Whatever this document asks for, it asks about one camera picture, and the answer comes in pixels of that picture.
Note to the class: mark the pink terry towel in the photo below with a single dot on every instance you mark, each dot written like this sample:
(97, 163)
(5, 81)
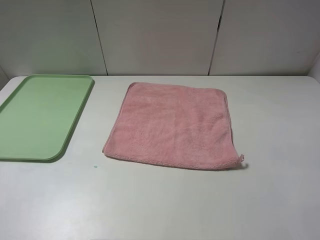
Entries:
(174, 126)

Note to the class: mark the green plastic tray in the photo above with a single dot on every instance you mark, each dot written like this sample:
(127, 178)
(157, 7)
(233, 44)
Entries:
(38, 118)

